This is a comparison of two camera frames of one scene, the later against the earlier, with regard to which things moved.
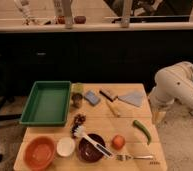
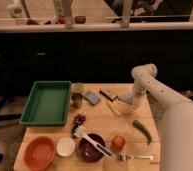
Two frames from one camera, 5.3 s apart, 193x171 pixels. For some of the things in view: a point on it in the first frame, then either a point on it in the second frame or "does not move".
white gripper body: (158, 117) to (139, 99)
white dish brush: (80, 132) does not move
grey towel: (136, 98) does not move
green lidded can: (77, 90) does not move
